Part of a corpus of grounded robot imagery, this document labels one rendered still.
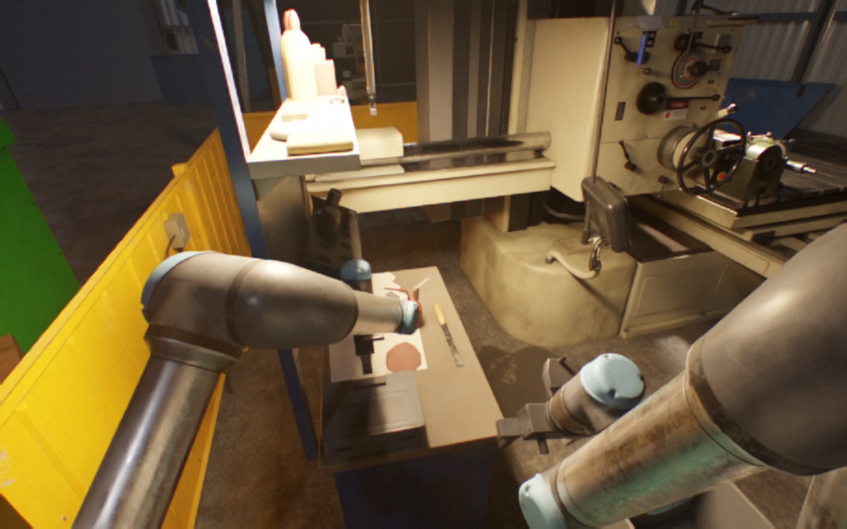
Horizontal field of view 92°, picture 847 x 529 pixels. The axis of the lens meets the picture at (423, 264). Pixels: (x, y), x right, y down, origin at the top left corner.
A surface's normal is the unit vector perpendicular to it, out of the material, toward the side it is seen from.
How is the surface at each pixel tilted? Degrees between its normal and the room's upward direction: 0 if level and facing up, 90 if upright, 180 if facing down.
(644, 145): 90
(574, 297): 90
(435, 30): 90
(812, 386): 76
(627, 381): 24
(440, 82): 90
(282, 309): 64
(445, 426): 0
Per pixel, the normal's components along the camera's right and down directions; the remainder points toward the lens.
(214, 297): -0.22, -0.17
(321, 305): 0.76, -0.12
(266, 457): -0.02, -0.86
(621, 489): -0.75, 0.44
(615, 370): 0.14, -0.60
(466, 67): 0.25, 0.48
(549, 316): -0.18, 0.50
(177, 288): -0.24, -0.40
